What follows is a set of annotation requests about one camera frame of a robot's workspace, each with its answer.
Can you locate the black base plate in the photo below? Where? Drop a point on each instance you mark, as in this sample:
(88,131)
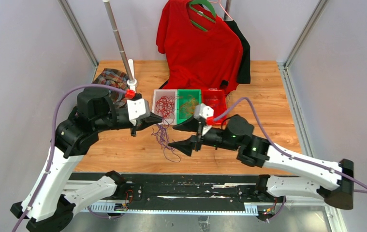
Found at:
(190,192)

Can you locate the plaid flannel shirt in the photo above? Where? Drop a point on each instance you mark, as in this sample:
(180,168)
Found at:
(114,78)

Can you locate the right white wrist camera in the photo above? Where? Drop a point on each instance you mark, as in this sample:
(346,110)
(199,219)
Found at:
(204,115)

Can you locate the pink clothes hanger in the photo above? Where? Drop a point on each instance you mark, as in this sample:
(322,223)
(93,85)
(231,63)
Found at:
(225,6)

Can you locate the red t-shirt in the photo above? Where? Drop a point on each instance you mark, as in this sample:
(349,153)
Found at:
(200,54)

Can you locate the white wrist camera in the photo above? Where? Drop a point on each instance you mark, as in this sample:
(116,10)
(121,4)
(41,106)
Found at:
(204,115)
(140,106)

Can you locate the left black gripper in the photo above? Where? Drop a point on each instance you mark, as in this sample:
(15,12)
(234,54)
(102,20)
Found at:
(142,123)

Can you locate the green clothes hanger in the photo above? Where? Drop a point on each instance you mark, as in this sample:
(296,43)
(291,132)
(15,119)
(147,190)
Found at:
(202,15)

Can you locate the red plastic bin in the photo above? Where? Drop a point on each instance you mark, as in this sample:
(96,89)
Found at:
(216,99)

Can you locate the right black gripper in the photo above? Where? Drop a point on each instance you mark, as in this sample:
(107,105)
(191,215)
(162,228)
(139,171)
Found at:
(186,146)

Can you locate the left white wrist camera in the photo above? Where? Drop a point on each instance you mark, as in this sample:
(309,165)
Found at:
(140,106)

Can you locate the metal rack pole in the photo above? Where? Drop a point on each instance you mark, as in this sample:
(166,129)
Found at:
(117,36)

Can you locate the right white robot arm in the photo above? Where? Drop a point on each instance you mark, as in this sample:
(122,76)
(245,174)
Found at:
(315,178)

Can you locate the black t-shirt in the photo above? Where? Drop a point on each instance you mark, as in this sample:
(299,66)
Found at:
(243,76)

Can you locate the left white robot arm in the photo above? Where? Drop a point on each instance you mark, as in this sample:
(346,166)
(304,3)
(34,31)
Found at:
(99,108)

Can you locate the green plastic bin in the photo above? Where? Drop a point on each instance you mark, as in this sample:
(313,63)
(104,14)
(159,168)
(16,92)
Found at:
(187,100)

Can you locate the white plastic bin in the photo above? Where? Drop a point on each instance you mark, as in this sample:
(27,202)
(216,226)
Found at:
(164,104)

